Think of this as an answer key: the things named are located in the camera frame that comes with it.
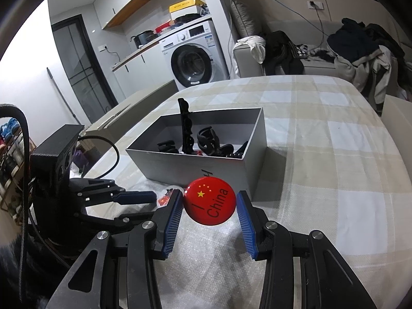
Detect grey mop handle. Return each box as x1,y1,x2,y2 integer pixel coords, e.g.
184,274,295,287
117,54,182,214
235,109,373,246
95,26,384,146
48,67,78,124

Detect yellow flat box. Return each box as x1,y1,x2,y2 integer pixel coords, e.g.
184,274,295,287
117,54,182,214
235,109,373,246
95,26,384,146
169,0,204,13

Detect brown cardboard box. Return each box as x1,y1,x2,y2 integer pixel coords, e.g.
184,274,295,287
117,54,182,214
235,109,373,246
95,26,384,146
84,80,179,136

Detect beige sofa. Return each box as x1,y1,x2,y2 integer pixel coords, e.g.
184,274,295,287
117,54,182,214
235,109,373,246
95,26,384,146
232,19,412,116

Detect thin black looped cable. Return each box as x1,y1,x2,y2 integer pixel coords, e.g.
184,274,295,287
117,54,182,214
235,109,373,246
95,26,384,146
77,135,120,181

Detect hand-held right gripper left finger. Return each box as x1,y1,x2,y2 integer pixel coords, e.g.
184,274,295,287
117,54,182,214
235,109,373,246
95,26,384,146
48,189,184,309

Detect black cookware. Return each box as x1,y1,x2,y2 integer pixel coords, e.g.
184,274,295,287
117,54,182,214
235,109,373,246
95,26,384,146
174,13,207,26

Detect white storage box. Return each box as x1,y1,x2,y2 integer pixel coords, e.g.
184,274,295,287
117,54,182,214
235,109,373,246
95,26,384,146
381,94,412,145

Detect white garment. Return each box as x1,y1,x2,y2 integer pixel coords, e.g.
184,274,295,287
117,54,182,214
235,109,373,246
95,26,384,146
236,35,267,64

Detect white wall cabinets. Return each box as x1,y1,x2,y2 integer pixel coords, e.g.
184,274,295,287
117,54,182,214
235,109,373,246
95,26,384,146
93,0,161,29

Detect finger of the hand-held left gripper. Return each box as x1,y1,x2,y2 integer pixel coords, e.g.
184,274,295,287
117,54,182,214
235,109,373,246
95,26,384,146
80,210,156,233
75,178,157,206

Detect purple object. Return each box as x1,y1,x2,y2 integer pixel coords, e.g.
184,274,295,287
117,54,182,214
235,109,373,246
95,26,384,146
72,150,91,171

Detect kitchen counter with white cabinets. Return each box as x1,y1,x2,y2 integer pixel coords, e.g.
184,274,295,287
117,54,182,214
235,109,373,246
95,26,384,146
111,43,181,104

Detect long black hair clip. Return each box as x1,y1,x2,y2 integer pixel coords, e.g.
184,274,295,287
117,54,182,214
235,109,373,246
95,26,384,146
178,97,196,155

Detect red container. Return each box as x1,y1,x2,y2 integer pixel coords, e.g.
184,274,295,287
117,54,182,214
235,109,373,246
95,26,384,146
154,21,176,34

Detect red round badge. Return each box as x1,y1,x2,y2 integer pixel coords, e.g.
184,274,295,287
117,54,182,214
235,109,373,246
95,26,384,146
183,177,238,225

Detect large black hair claw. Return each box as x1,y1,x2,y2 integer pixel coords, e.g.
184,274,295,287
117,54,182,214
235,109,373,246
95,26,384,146
197,126,223,157

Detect grey cushion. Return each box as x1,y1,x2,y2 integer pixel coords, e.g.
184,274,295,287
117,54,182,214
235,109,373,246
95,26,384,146
229,0,261,39

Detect black garment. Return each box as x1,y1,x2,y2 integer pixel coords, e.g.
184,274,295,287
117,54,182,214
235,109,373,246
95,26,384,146
262,30,305,76

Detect white flat box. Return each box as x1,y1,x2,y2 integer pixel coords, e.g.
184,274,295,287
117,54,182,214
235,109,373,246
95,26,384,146
170,5,202,20

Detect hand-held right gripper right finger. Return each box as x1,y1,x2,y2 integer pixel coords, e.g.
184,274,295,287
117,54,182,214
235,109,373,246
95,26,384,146
236,190,377,309

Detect dark framed glass door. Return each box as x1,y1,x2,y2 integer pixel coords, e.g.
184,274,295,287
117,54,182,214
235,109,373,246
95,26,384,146
51,14,118,126

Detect pile of dark clothes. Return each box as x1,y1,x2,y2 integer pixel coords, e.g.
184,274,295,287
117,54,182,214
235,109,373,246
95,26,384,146
327,18,411,116

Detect small black hair claw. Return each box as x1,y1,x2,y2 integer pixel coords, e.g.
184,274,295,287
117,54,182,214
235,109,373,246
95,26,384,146
157,140,180,154

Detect black white patterned cloth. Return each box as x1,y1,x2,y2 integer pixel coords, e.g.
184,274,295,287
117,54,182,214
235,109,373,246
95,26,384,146
291,43,333,62

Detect clear packet with red ornament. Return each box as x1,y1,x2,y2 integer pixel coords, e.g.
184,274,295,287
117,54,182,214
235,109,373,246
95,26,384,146
157,185,185,207

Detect grey cardboard box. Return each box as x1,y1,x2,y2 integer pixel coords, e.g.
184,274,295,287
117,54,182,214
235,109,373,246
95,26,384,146
125,107,268,198

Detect beige checked tablecloth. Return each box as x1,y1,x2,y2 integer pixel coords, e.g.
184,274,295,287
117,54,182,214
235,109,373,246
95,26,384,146
90,75,412,309

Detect white washing machine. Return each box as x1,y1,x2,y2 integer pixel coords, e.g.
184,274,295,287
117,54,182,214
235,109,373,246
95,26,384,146
160,20,230,91

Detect black cooking pot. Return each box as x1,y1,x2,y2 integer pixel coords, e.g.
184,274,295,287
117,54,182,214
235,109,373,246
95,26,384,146
130,30,155,48

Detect wooden shoe rack with shoes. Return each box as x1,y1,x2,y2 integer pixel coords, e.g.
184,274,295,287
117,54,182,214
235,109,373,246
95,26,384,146
0,117,36,222

